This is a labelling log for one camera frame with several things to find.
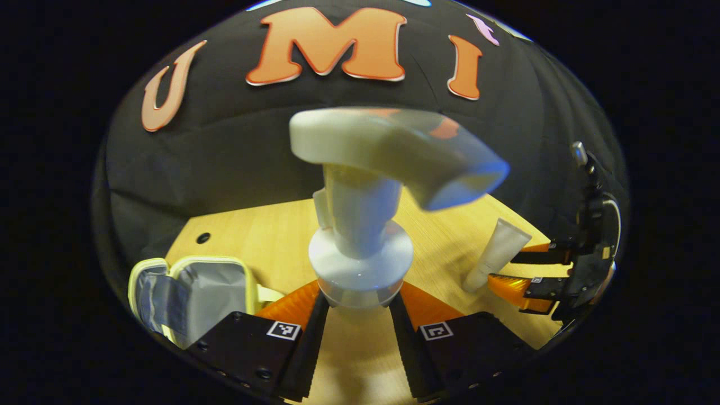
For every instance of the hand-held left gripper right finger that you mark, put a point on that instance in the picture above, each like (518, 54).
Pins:
(408, 349)

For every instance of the pale yellow suitcase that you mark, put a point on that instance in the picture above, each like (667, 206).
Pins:
(214, 292)

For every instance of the white squeeze tube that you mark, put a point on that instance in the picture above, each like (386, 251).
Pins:
(498, 247)

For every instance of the black backdrop cloth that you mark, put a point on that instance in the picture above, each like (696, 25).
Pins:
(236, 157)

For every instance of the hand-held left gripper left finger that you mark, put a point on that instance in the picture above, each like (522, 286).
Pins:
(309, 349)

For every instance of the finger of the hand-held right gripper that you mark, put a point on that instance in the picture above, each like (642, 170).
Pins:
(548, 289)
(548, 256)

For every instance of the white pump bottle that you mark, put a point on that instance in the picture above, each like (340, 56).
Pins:
(360, 225)

